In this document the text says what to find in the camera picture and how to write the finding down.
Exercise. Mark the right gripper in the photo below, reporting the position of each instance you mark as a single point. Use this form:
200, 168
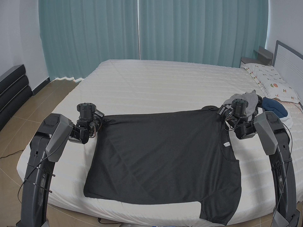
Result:
228, 119

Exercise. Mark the black T-shirt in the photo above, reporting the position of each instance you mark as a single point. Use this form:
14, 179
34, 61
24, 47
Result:
165, 155

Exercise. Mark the white printed pillow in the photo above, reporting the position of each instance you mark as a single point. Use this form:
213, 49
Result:
272, 81

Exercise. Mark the grey garment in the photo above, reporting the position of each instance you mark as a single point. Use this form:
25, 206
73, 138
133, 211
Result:
251, 100

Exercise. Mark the white garment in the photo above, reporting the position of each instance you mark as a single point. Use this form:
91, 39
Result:
288, 120

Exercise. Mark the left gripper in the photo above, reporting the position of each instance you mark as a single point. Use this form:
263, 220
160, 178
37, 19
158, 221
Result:
96, 123

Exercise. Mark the dark blue garment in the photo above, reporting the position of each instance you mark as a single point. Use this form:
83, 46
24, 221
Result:
274, 107

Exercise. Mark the grey bedside table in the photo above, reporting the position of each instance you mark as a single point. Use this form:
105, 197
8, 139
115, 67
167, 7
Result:
262, 53

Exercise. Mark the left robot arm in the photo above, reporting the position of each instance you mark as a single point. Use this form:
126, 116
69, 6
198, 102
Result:
35, 174

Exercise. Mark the bed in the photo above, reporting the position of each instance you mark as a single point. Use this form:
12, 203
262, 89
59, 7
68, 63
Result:
153, 86

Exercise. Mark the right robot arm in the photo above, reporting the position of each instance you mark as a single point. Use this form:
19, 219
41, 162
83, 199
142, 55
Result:
281, 174

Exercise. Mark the blue-green curtain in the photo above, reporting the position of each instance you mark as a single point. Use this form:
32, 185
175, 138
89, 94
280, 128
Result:
90, 32
201, 25

